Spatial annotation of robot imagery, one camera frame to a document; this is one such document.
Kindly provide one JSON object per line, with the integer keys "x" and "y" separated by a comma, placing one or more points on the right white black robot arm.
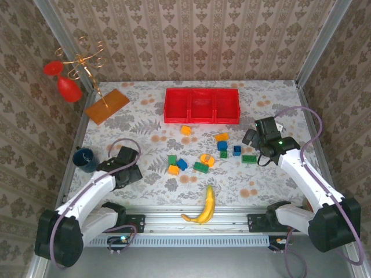
{"x": 304, "y": 173}

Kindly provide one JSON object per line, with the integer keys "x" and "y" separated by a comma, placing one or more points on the red three-compartment bin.
{"x": 201, "y": 105}

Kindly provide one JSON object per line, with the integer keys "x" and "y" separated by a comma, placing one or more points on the yellow banana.
{"x": 209, "y": 202}

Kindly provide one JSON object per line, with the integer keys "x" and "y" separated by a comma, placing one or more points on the small dark green lego brick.
{"x": 223, "y": 154}

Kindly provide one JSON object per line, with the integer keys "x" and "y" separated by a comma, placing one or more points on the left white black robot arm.
{"x": 95, "y": 188}

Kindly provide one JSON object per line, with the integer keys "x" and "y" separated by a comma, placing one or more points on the long green lego brick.
{"x": 201, "y": 167}
{"x": 249, "y": 159}

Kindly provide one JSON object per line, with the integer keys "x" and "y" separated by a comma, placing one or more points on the small orange lego brick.
{"x": 185, "y": 130}
{"x": 173, "y": 169}

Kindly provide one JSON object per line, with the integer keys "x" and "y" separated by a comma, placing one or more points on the aluminium table side rail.
{"x": 305, "y": 104}
{"x": 82, "y": 127}

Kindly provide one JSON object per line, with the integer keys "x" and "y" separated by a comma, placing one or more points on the floral patterned table cover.
{"x": 145, "y": 101}

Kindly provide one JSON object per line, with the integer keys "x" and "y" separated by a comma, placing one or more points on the blue lego brick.
{"x": 237, "y": 150}
{"x": 222, "y": 145}
{"x": 182, "y": 163}

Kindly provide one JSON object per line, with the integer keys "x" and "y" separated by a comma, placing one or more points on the black connector board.
{"x": 119, "y": 241}
{"x": 276, "y": 241}

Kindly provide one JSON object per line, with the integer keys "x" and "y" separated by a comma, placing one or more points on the round orange lego piece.
{"x": 209, "y": 161}

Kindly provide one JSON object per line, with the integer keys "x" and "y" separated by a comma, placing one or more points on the red plastic goblet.
{"x": 68, "y": 88}

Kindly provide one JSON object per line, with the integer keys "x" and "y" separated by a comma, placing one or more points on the long orange lego brick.
{"x": 222, "y": 137}

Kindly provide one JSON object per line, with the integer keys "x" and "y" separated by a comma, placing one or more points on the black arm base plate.
{"x": 139, "y": 223}
{"x": 255, "y": 223}

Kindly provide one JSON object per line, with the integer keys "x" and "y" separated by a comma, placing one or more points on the dark blue mug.
{"x": 87, "y": 162}

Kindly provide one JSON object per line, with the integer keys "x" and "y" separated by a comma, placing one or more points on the aluminium frame post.
{"x": 55, "y": 29}
{"x": 329, "y": 29}

